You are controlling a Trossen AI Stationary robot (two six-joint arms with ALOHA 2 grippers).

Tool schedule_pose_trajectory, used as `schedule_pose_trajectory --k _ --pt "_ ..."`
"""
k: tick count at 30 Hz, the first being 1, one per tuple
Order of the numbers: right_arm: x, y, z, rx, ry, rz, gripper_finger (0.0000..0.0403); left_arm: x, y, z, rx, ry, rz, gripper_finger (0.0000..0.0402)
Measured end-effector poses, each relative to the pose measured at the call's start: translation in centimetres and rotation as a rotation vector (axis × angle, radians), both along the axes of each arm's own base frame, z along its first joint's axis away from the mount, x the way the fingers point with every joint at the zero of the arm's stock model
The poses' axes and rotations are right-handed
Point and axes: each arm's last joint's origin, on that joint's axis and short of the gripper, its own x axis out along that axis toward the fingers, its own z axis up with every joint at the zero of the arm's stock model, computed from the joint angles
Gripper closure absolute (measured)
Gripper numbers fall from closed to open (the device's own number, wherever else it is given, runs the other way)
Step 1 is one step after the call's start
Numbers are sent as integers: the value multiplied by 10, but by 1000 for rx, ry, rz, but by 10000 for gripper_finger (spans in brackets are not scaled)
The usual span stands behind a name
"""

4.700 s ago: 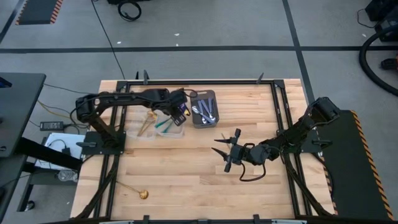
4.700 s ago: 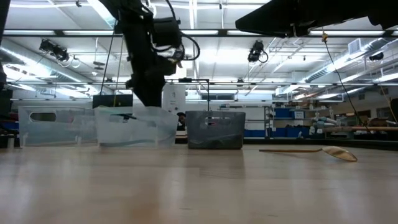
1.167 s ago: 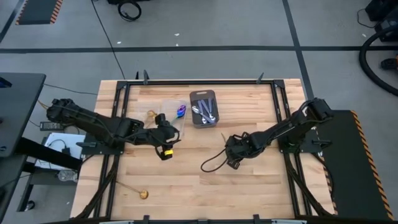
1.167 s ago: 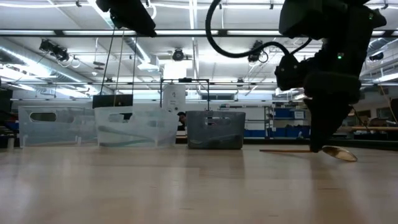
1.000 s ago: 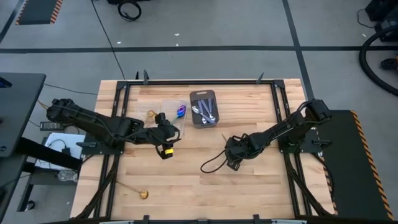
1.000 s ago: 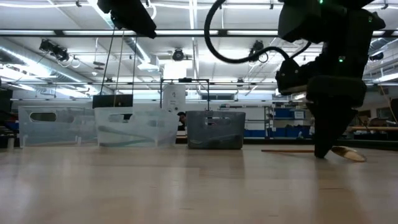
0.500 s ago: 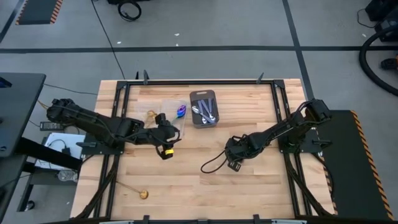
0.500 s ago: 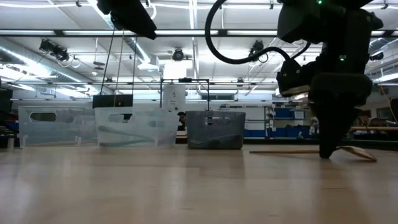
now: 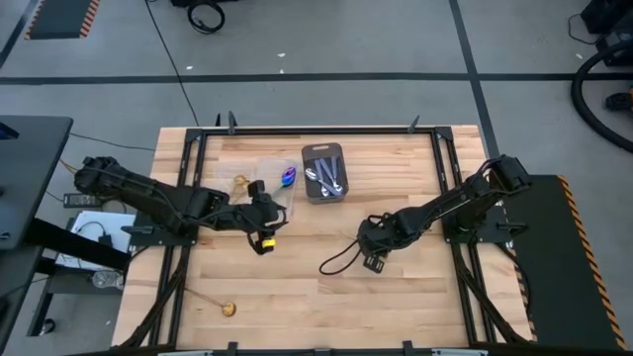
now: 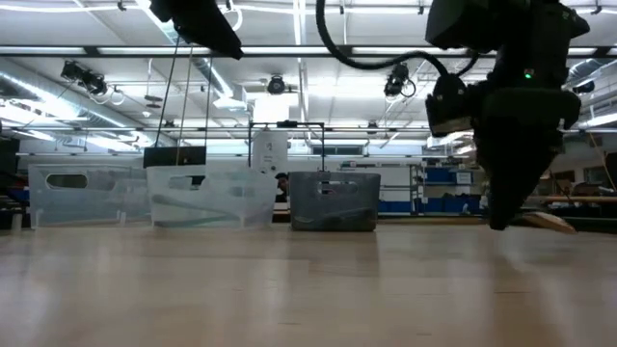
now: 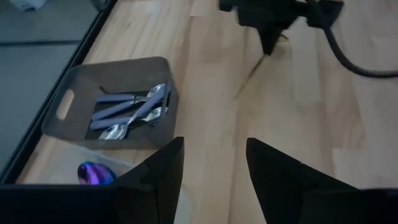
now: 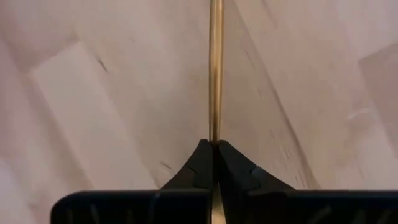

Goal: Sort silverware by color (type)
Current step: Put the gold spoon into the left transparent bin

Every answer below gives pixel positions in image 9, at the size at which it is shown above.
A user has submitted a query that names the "long black floor cable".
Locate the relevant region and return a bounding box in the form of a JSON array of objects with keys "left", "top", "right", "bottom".
[{"left": 144, "top": 0, "right": 201, "bottom": 128}]

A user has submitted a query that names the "large black striped-edge mat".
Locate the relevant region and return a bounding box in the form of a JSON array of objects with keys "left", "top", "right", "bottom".
[{"left": 498, "top": 173, "right": 628, "bottom": 351}]

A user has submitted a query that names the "clear plastic bin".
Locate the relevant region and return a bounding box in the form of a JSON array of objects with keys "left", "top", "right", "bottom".
[
  {"left": 254, "top": 156, "right": 301, "bottom": 219},
  {"left": 215, "top": 160, "right": 258, "bottom": 209}
]

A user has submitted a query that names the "white paper sheet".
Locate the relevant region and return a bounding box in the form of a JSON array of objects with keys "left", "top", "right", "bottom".
[{"left": 54, "top": 211, "right": 136, "bottom": 272}]

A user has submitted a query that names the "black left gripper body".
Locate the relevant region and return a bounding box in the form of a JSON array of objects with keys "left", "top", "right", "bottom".
[{"left": 233, "top": 196, "right": 290, "bottom": 235}]

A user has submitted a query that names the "coiled black cable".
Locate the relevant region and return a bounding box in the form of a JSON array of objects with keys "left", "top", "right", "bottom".
[{"left": 186, "top": 0, "right": 226, "bottom": 36}]

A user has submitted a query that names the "small black striped-edge mat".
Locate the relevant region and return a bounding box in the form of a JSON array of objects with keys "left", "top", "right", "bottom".
[{"left": 23, "top": 0, "right": 101, "bottom": 41}]

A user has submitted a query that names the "black desk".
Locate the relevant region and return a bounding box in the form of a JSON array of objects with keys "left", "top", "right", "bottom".
[{"left": 0, "top": 115, "right": 133, "bottom": 356}]

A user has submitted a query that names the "thin black floor cable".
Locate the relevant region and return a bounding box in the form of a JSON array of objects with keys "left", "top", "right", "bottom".
[{"left": 68, "top": 132, "right": 157, "bottom": 152}]

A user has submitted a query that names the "orange and black device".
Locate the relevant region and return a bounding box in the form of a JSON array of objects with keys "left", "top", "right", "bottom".
[{"left": 605, "top": 86, "right": 633, "bottom": 113}]

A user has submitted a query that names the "black equipment box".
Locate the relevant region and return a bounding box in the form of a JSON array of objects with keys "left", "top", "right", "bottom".
[{"left": 579, "top": 0, "right": 633, "bottom": 68}]

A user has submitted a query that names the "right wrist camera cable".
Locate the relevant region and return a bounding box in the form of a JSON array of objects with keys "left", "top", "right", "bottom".
[{"left": 318, "top": 238, "right": 364, "bottom": 277}]

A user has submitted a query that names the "clear glass bottle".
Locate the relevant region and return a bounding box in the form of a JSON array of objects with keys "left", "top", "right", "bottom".
[{"left": 90, "top": 269, "right": 125, "bottom": 291}]

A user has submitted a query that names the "black aluminium table frame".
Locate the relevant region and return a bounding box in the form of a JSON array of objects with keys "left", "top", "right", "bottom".
[{"left": 118, "top": 126, "right": 533, "bottom": 356}]

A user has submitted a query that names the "black power adapter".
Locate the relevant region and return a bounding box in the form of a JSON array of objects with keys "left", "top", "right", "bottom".
[{"left": 62, "top": 192, "right": 103, "bottom": 209}]

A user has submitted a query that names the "grey plastic bin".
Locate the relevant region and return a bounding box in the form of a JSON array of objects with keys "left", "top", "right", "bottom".
[{"left": 301, "top": 141, "right": 350, "bottom": 205}]

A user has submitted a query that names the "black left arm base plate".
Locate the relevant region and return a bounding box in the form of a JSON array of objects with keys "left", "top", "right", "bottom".
[{"left": 121, "top": 224, "right": 198, "bottom": 247}]

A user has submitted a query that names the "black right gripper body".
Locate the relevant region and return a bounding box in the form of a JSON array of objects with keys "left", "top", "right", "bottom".
[{"left": 357, "top": 214, "right": 406, "bottom": 257}]

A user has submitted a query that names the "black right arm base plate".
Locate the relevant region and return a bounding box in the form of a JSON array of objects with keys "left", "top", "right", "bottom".
[{"left": 441, "top": 206, "right": 529, "bottom": 244}]

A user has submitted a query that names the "thick black hose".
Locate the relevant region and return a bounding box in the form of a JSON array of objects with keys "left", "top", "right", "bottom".
[{"left": 570, "top": 40, "right": 633, "bottom": 153}]

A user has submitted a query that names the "yellow floor cable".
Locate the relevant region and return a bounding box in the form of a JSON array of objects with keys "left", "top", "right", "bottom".
[{"left": 57, "top": 157, "right": 80, "bottom": 179}]

